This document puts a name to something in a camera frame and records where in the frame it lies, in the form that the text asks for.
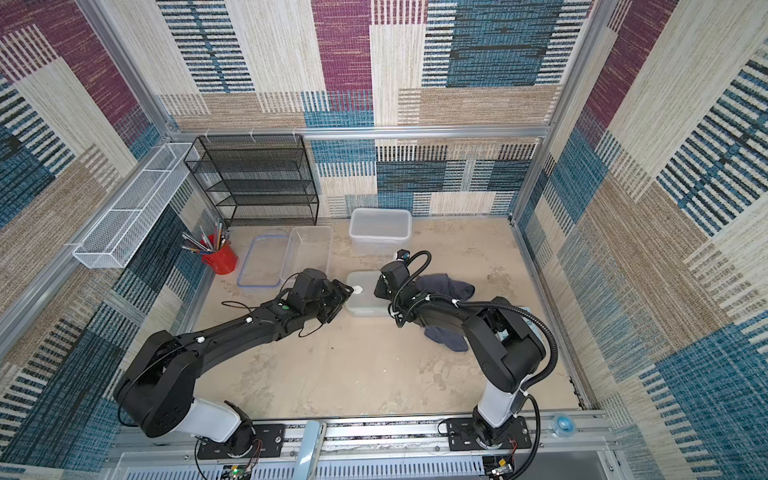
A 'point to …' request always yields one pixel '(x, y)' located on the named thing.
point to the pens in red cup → (207, 243)
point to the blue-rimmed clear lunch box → (308, 247)
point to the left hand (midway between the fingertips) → (354, 294)
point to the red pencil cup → (223, 260)
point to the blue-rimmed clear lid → (264, 262)
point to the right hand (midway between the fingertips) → (386, 286)
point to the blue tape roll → (563, 425)
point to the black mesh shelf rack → (256, 180)
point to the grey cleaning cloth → (440, 284)
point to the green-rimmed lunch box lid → (363, 301)
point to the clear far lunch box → (380, 232)
